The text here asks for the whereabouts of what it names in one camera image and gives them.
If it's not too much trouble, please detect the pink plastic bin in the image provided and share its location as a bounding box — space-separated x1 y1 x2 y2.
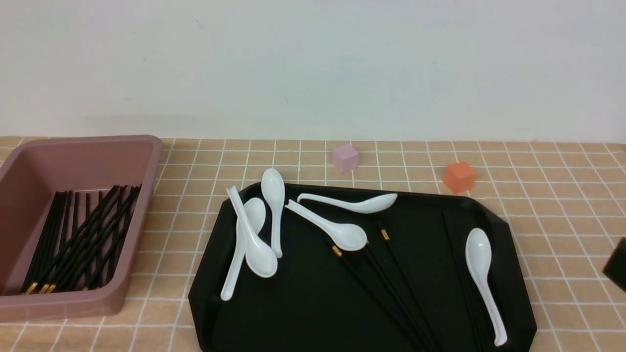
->
0 134 163 323

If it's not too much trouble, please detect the black plastic tray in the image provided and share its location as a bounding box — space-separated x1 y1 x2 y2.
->
188 192 538 352

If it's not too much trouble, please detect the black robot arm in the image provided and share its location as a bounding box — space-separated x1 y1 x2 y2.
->
602 238 626 292

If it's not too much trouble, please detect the white spoon horizontal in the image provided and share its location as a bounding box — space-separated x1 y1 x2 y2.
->
285 200 368 252
297 193 398 214

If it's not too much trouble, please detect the black chopstick in bin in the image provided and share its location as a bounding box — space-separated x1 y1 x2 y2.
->
101 187 135 286
22 192 67 295
89 191 107 289
35 185 141 293
21 186 138 295
61 192 80 279

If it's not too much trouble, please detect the white spoon upright centre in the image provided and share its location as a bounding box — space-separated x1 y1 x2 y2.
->
261 168 285 258

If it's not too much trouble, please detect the pink cube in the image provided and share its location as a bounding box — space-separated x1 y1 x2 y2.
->
332 143 360 173

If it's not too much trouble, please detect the white spoon crossed left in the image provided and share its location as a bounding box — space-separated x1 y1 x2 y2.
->
226 186 278 278

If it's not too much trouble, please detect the white spoon right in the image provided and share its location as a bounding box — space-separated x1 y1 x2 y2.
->
465 228 508 346

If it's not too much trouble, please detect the white spoon far left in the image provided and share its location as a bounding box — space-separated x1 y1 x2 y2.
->
221 198 266 301

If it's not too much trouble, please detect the orange cube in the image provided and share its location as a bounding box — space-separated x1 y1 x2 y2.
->
443 161 476 194

